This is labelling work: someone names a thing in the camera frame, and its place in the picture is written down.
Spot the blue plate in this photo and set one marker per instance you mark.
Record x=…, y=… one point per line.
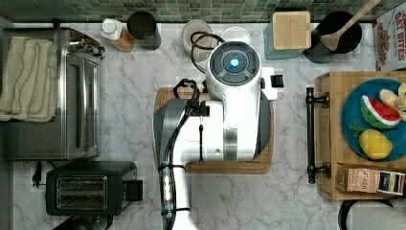
x=353, y=122

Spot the dark tea bag packet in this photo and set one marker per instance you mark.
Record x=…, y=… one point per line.
x=391, y=183

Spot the black drawer handle bar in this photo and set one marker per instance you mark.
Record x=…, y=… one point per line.
x=310, y=101

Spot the dark cylindrical cup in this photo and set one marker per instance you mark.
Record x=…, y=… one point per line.
x=143, y=27

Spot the black toaster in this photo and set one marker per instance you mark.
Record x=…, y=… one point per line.
x=92, y=188

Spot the toy watermelon slice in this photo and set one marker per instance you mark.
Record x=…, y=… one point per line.
x=377, y=114

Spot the black round pan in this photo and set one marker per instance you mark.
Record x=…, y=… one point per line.
x=345, y=209

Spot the silver toaster oven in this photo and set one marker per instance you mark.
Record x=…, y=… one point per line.
x=74, y=132

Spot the oat bites cereal box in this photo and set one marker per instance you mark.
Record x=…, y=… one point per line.
x=389, y=36

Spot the toy banana pieces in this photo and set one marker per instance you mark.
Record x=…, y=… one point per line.
x=396, y=101

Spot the wooden drawer box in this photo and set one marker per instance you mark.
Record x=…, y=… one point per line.
x=330, y=143

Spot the black power plug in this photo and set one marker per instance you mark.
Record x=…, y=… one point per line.
x=36, y=179

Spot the yellow toy lemon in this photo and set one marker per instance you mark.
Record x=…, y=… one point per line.
x=375, y=144

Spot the white round lid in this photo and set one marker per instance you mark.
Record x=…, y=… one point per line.
x=237, y=34

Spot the white cap spice bottle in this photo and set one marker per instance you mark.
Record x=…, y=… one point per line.
x=116, y=33

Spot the pink tea box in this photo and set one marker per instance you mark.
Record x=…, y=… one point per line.
x=357, y=180

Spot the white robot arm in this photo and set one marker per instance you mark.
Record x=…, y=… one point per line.
x=233, y=125

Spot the beige folded towel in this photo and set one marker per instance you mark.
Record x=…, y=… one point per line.
x=29, y=81

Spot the black utensil holder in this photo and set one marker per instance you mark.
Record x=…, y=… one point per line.
x=349, y=40

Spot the wooden spoon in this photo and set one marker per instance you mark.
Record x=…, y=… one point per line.
x=331, y=40

